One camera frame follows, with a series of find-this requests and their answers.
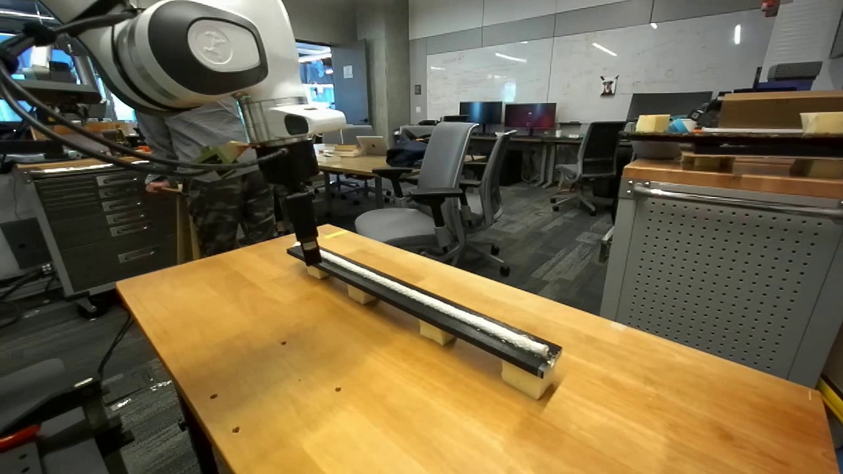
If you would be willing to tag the pale wooden support block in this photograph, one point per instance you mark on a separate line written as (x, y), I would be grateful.
(528, 381)
(435, 334)
(360, 294)

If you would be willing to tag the black drawer tool chest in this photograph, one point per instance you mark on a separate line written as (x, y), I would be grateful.
(95, 219)

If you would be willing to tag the dark screen on cabinet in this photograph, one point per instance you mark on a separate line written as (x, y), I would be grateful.
(673, 107)

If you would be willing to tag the dark computer monitor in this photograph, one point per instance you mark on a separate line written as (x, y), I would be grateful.
(480, 115)
(531, 118)

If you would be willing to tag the long black grooved rail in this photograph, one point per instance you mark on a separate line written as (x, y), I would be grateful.
(457, 327)

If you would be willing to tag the tan wrist camera mount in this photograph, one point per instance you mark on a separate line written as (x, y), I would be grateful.
(236, 152)

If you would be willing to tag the pale foam block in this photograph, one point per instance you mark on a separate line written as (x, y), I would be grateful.
(651, 124)
(822, 123)

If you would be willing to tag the grey office chair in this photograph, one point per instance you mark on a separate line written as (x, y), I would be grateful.
(497, 174)
(439, 159)

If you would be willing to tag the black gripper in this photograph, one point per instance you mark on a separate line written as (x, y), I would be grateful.
(290, 167)

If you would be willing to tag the grey perforated metal cabinet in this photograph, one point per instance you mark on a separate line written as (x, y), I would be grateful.
(729, 265)

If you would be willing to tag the wooden desk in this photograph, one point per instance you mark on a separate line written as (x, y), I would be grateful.
(357, 164)

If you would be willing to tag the brown wooden box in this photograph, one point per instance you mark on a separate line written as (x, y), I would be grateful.
(773, 110)

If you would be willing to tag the small wall sign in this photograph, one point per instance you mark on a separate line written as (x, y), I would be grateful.
(609, 85)

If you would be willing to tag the black office chair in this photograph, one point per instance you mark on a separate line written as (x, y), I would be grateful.
(602, 148)

